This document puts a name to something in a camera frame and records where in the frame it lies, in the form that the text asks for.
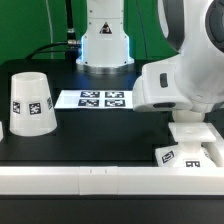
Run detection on black cable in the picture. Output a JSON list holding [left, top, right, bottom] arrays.
[[24, 0, 83, 61]]

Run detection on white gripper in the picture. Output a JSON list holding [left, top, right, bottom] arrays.
[[132, 61, 192, 112]]

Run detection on white marker sheet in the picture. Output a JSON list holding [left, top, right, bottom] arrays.
[[55, 90, 133, 109]]

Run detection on white front rail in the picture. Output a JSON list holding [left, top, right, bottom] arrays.
[[0, 166, 224, 195]]

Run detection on white lamp shade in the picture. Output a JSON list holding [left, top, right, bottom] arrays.
[[9, 72, 57, 137]]

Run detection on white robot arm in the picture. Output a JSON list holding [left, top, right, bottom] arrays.
[[76, 0, 224, 113]]

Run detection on white rail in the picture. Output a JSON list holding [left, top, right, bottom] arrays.
[[207, 124, 224, 167], [0, 166, 224, 195], [0, 121, 4, 142]]

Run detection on white left rail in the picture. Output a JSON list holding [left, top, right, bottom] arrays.
[[0, 121, 4, 142]]

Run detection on white right rail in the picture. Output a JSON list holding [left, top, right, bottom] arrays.
[[207, 124, 224, 167]]

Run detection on white lamp base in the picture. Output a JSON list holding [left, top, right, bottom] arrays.
[[155, 110, 216, 168]]

